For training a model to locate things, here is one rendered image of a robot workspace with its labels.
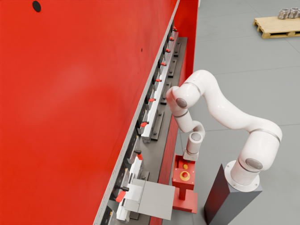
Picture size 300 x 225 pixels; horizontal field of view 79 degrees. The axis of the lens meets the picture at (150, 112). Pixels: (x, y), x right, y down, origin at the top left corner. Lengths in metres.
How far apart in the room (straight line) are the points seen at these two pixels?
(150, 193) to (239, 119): 0.66
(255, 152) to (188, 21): 2.08
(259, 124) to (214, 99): 0.22
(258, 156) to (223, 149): 1.66
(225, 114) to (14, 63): 0.73
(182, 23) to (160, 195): 2.13
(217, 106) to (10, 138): 0.72
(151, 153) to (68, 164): 0.95
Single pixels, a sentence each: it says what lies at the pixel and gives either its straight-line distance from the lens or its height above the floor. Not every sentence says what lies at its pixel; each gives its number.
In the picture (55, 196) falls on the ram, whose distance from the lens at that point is 0.54.
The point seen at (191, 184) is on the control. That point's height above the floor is 0.78.
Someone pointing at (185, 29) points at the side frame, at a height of 0.98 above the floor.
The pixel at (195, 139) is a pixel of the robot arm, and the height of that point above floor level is 1.16.
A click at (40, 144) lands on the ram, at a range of 0.45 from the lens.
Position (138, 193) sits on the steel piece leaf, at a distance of 1.18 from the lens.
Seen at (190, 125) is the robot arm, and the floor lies 1.26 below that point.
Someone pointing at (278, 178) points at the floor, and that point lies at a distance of 2.54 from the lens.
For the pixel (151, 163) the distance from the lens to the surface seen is 1.38.
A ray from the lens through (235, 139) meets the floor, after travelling 2.63.
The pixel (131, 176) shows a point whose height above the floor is 0.99.
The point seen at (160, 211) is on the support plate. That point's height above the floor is 1.00.
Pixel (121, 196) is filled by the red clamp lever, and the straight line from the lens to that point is 0.88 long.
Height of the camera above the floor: 2.11
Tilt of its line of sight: 48 degrees down
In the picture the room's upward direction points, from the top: 10 degrees counter-clockwise
